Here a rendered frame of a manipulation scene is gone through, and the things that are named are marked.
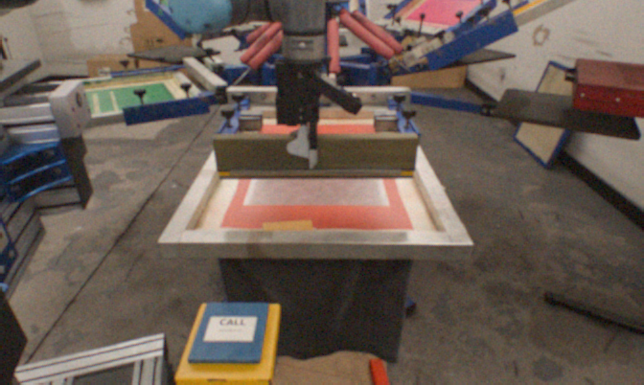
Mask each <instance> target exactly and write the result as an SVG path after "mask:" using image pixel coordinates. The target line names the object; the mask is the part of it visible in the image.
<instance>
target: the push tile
mask: <svg viewBox="0 0 644 385"><path fill-rule="evenodd" d="M268 309H269V304H241V303H208V304H206V306H205V308H204V311H203V314H202V317H201V320H200V324H199V327H198V330H197V333H196V336H195V338H194V341H193V344H192V347H191V350H190V353H189V356H188V363H189V364H261V362H262V355H263V347H264V341H265V329H266V322H267V315H268Z"/></svg>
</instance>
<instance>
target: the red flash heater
mask: <svg viewBox="0 0 644 385"><path fill-rule="evenodd" d="M575 66H576V70H575V73H574V74H573V77H575V78H576V79H577V80H576V83H575V85H574V83H572V109H579V110H586V111H594V112H601V113H609V114H616V115H623V116H631V118H637V119H644V63H632V62H621V61H609V60H598V59H586V58H576V62H575V65H574V68H575Z"/></svg>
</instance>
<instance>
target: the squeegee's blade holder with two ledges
mask: <svg viewBox="0 0 644 385"><path fill-rule="evenodd" d="M230 174H231V175H290V174H402V169H401V168H313V170H309V168H271V169H230Z"/></svg>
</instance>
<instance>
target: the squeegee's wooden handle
mask: <svg viewBox="0 0 644 385"><path fill-rule="evenodd" d="M297 139H298V133H241V134H216V135H215V137H213V140H212V144H213V150H214V151H215V157H216V164H217V172H230V169H271V168H308V167H309V159H308V158H306V157H302V156H298V155H293V154H290V153H288V150H287V145H288V143H290V142H292V141H294V140H297ZM418 144H419V138H418V136H417V134H416V133H317V162H316V164H315V166H314V167H315V168H401V169H402V171H415V169H416V160H417V151H418Z"/></svg>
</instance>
